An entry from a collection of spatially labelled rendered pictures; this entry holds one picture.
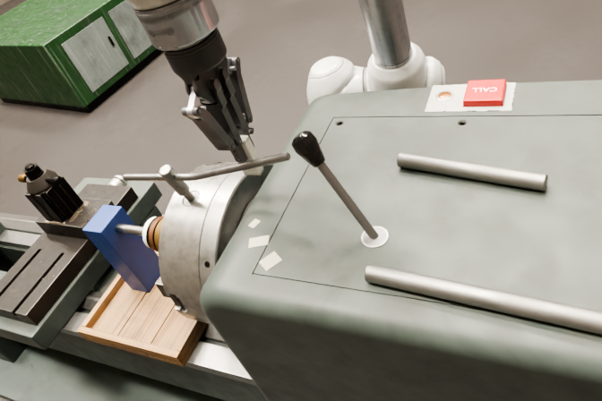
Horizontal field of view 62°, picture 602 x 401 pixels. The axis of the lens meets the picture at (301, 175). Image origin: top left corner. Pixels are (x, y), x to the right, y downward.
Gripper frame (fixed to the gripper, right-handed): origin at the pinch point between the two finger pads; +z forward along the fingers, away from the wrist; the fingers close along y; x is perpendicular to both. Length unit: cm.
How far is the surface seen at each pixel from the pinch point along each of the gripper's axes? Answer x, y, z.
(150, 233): -32.0, 1.1, 21.8
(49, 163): -296, -128, 136
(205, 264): -8.9, 10.7, 14.8
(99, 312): -55, 11, 43
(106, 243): -46, 3, 26
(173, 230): -16.1, 7.2, 11.4
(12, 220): -120, -14, 47
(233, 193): -6.6, -0.2, 9.2
